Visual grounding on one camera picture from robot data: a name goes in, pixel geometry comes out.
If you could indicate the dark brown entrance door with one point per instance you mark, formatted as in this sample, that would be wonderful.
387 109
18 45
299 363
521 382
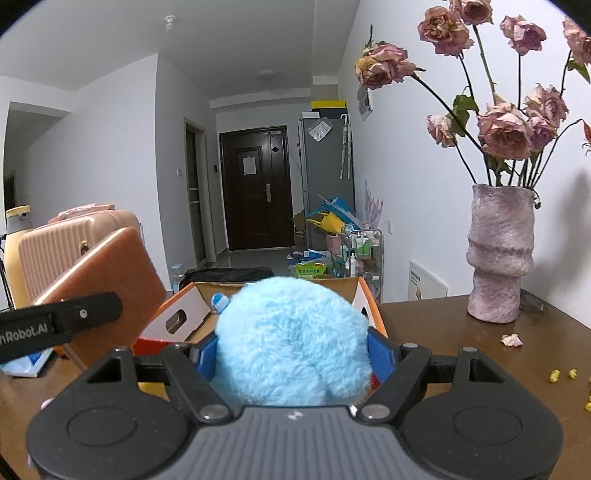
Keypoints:
256 207

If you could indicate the fallen pink petal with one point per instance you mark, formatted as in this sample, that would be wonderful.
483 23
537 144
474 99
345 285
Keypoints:
511 340

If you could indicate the clear plastic bag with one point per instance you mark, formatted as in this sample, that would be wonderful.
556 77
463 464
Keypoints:
320 130

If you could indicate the orange cardboard box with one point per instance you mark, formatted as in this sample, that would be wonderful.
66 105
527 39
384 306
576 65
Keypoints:
194 300

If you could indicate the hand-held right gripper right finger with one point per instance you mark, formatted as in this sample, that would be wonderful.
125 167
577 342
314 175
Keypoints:
381 357

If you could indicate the white board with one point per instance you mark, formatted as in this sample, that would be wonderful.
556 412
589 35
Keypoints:
427 281

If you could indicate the metal rolling cart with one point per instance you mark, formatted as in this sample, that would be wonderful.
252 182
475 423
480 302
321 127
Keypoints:
364 249

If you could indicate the light blue plush toy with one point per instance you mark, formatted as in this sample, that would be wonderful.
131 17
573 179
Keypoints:
291 337

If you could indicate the mottled pink vase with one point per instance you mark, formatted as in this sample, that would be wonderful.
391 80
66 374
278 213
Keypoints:
501 249

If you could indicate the black tripod leg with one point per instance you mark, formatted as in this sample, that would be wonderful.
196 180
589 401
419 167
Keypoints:
5 281

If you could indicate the pink bin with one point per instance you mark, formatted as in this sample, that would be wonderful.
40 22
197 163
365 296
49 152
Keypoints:
334 243

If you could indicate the green snack packet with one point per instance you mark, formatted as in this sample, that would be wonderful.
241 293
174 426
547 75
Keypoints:
311 270

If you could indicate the yellow crumbs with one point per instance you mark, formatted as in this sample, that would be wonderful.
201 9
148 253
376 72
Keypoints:
552 376

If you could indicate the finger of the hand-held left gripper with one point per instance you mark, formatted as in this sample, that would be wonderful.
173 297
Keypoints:
87 314

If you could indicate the brown interior door frame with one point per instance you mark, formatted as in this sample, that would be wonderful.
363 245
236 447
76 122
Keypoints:
188 184

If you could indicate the ceiling sprinkler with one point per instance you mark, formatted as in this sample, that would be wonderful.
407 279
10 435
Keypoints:
171 23

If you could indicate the brown cardboard carton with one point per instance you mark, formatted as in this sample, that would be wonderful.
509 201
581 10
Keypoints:
300 224

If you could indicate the blue bag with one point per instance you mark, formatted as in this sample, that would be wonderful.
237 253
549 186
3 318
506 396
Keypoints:
344 207

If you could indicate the yellow and black box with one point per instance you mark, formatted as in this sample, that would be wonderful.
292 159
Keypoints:
328 104

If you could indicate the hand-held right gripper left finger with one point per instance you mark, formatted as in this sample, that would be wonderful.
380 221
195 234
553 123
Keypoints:
206 357

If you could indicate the paper sheet on door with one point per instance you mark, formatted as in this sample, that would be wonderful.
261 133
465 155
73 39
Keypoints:
250 166

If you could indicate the orange-brown soft pouch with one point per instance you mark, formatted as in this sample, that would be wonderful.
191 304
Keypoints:
115 277

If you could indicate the white wall electrical panel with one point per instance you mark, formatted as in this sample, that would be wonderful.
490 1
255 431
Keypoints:
365 105

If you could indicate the bunch of dried pink roses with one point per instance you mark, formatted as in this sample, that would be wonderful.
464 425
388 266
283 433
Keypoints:
505 129

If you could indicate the purple feather wall decoration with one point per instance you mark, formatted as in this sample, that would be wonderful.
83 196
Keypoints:
374 205

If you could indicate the pink ribbed suitcase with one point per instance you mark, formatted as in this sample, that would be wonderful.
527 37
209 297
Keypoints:
60 244

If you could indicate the yellow bag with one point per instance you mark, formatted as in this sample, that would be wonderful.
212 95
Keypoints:
330 224

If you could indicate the white folded umbrella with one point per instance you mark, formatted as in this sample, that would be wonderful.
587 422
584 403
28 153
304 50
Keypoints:
344 147

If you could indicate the black bag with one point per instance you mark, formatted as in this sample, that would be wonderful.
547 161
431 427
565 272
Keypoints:
221 274

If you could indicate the grey refrigerator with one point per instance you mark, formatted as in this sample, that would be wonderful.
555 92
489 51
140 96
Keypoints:
323 175

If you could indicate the light blue tissue pack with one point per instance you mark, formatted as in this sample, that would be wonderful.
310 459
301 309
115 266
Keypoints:
23 367

